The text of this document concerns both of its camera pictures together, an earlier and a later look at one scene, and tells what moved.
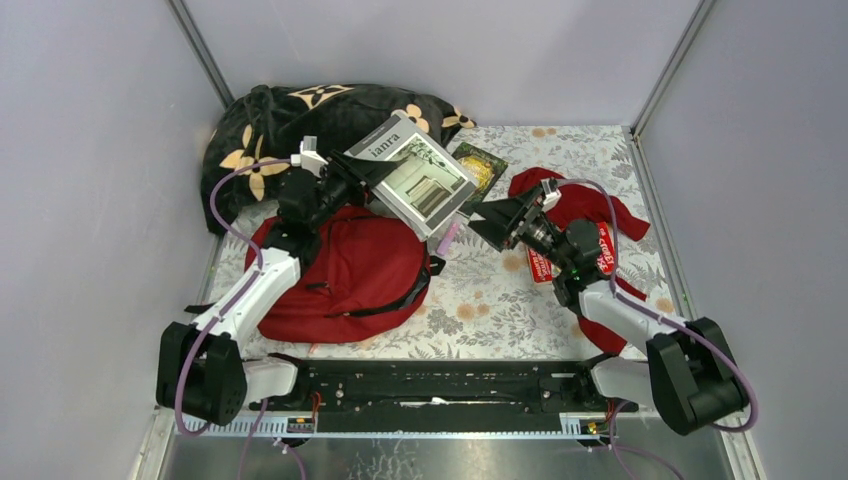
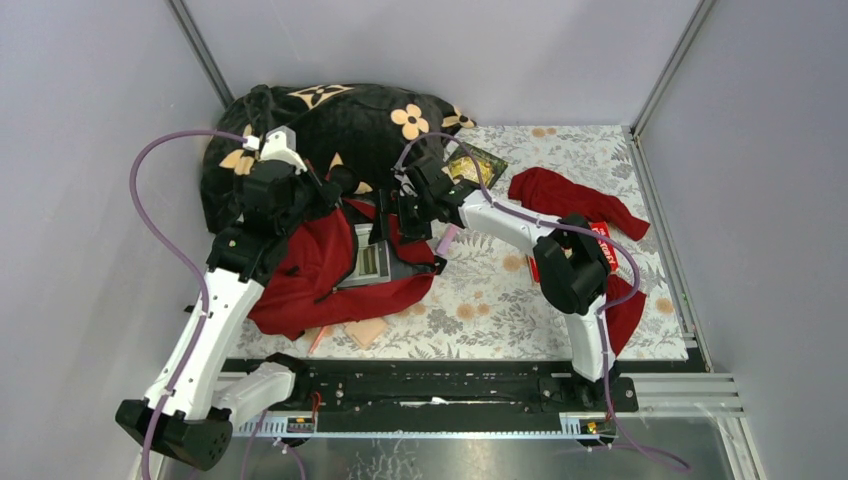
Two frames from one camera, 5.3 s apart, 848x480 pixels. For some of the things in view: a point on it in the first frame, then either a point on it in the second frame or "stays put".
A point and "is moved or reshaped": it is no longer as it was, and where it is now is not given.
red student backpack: x=361 y=274 is moved or reshaped
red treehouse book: x=542 y=269 stays put
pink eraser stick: x=449 y=237 stays put
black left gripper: x=341 y=174 to x=329 y=195
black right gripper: x=499 y=216 to x=408 y=233
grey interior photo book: x=428 y=187 to x=373 y=260
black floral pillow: x=255 y=137 stays put
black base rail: x=435 y=396 stays put
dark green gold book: x=483 y=169 stays put
